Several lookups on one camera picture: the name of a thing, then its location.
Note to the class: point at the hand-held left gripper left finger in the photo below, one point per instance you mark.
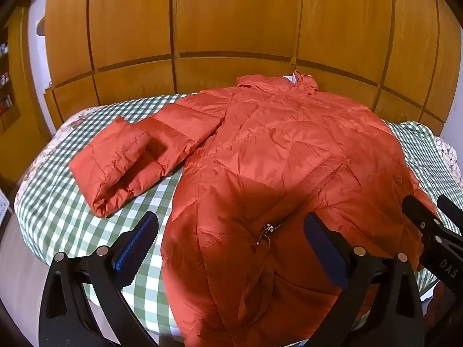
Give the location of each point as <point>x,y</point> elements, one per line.
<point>134,247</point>

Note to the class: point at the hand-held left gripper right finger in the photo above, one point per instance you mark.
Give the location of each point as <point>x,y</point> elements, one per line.
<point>327,249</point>

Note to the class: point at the green checked bed blanket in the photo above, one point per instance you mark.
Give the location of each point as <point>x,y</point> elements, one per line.
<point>61,202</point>

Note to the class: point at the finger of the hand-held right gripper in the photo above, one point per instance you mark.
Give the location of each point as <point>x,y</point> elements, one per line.
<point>450,211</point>
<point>417,212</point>

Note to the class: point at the wooden wall shelf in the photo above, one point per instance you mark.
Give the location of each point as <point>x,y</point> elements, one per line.
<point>14,90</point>

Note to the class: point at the orange quilted puffer jacket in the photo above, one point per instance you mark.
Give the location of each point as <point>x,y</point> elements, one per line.
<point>275,159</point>

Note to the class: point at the wooden wardrobe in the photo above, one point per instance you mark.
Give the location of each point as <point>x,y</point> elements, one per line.
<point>231,25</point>

